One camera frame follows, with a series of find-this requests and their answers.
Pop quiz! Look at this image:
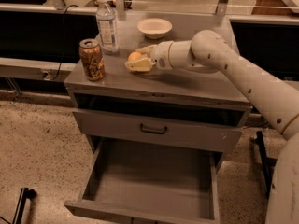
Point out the clear plastic water bottle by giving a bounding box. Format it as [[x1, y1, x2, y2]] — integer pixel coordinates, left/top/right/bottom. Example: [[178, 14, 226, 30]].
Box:
[[96, 0, 119, 54]]

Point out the grey metal drawer cabinet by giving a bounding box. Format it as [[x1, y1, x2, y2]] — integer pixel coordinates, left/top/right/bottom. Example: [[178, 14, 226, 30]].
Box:
[[64, 11, 251, 166]]

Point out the black cable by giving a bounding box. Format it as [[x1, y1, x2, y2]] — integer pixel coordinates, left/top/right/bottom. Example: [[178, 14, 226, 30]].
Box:
[[50, 4, 80, 82]]

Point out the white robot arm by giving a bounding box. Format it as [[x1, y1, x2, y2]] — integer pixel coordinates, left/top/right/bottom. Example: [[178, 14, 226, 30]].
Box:
[[125, 30, 299, 224]]

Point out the black stand leg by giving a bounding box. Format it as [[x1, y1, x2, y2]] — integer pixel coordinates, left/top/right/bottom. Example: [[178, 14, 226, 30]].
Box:
[[12, 188, 36, 224], [255, 131, 277, 197]]

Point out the open grey bottom drawer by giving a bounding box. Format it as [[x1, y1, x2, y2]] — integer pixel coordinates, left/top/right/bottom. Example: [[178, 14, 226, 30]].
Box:
[[65, 139, 220, 224]]

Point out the brown patterned drink can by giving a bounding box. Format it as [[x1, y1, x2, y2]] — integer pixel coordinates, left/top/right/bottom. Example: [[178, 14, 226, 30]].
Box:
[[79, 38, 105, 81]]

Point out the wooden desk background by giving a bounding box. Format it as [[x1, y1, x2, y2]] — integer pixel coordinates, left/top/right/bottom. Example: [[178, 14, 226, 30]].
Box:
[[251, 0, 299, 16]]

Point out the closed grey drawer with handle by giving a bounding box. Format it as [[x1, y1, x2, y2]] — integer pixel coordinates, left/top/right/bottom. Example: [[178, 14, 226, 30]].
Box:
[[73, 109, 242, 152]]

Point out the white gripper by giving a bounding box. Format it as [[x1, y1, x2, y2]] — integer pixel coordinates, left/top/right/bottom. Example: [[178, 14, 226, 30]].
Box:
[[125, 41, 173, 72]]

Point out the orange fruit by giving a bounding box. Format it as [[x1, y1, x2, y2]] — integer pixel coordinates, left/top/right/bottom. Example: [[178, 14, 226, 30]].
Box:
[[128, 51, 142, 61]]

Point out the black stand leg left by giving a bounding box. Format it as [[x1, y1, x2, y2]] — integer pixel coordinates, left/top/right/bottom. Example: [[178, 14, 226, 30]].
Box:
[[12, 188, 36, 224]]

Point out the white paper bowl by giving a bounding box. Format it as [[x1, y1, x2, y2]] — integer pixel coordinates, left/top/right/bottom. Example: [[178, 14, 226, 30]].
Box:
[[137, 18, 172, 40]]

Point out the black stand leg right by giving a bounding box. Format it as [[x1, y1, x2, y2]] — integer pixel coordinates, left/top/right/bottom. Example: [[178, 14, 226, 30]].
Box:
[[255, 131, 277, 197]]

